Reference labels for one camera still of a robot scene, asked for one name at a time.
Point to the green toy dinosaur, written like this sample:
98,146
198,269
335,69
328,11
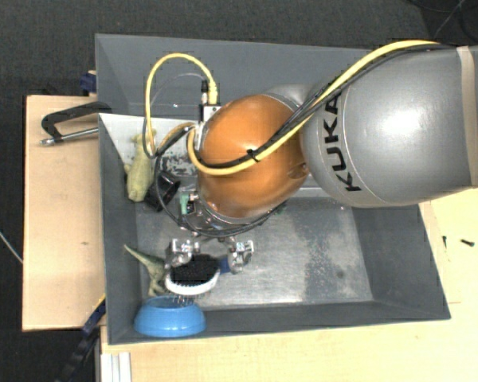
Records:
155,270

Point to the pale yellow toy animal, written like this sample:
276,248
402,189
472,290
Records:
139,173

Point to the small black screw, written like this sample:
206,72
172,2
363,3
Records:
468,243

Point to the grey metal bin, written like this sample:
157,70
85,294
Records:
322,253

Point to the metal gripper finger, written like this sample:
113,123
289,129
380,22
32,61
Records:
181,252
240,255

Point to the black and white brush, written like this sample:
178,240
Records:
193,275

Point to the blue bowl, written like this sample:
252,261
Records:
169,318

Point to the pale wood board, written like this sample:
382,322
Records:
63,213

